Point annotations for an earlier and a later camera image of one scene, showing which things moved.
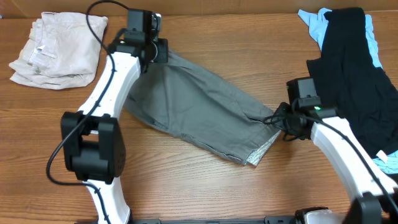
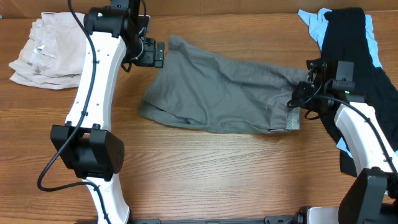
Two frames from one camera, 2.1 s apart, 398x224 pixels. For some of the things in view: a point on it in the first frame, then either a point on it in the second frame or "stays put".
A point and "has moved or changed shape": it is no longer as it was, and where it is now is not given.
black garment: [352, 83] stays put
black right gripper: [300, 134] -> [301, 88]
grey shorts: [206, 105] has moved or changed shape
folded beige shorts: [61, 51] stays put
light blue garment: [314, 22] stays put
